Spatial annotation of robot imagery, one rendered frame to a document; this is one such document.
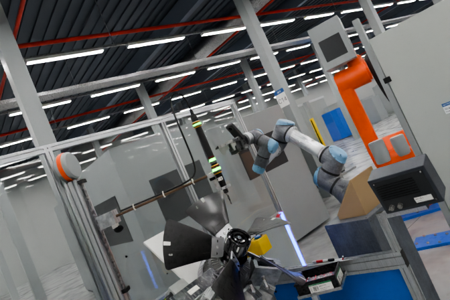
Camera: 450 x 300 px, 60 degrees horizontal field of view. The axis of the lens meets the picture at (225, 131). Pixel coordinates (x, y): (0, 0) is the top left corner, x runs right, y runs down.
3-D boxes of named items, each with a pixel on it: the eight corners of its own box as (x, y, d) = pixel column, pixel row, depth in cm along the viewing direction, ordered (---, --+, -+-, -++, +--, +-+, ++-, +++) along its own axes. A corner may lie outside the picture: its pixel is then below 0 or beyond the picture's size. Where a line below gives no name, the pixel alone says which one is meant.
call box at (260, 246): (245, 260, 241) (238, 244, 242) (254, 253, 249) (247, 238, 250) (264, 256, 231) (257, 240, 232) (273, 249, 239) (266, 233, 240)
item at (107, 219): (99, 232, 200) (92, 217, 200) (104, 230, 207) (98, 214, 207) (116, 224, 199) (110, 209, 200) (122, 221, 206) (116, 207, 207)
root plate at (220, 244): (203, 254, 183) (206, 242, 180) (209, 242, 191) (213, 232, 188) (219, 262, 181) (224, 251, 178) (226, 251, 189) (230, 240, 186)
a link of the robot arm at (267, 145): (274, 158, 228) (259, 150, 233) (281, 140, 224) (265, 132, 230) (268, 160, 221) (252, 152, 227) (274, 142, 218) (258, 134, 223)
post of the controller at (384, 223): (393, 252, 186) (375, 213, 188) (394, 250, 189) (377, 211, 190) (399, 251, 184) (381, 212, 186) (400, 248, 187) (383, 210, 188)
